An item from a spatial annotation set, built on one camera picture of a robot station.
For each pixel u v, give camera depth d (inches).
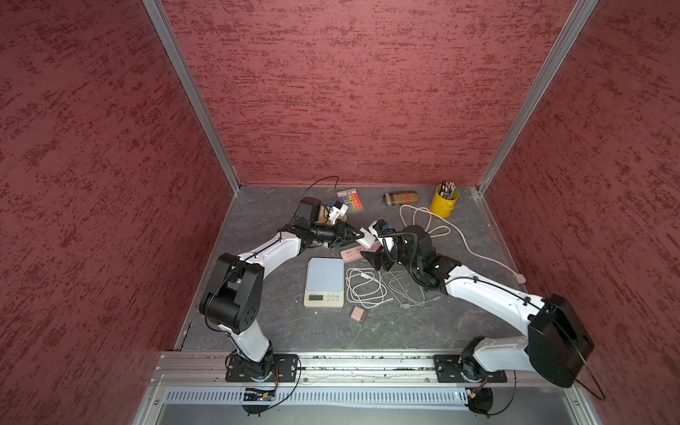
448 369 29.1
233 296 18.3
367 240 31.8
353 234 32.0
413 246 23.5
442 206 41.5
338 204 32.6
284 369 29.3
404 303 34.2
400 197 45.1
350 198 45.8
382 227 26.8
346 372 29.2
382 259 27.9
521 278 37.6
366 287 35.3
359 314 32.5
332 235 30.0
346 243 30.4
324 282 35.3
